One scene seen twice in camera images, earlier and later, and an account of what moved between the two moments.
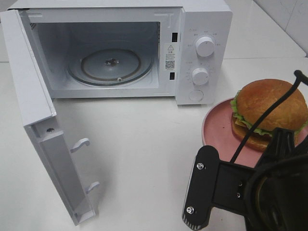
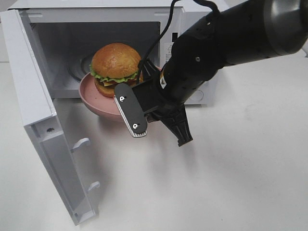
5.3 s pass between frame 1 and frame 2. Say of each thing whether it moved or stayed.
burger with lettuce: moved
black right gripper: moved
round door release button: stayed
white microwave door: stayed
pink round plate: moved
